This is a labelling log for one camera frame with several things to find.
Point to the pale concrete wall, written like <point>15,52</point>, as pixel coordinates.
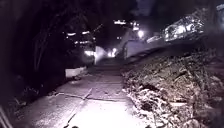
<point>140,48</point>

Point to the fence atop wall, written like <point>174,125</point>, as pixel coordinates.
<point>183,28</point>

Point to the leaf-strewn earth verge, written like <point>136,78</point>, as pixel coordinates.
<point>173,93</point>

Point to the grey concrete path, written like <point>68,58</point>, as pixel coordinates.
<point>100,100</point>

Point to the white low block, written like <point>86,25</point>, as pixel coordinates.
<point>75,72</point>

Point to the building with lit windows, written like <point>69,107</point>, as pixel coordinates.
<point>83,42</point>

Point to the dark trees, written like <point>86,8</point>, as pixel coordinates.
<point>40,50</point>

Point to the robot's own part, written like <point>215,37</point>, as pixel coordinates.
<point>72,127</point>
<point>148,127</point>

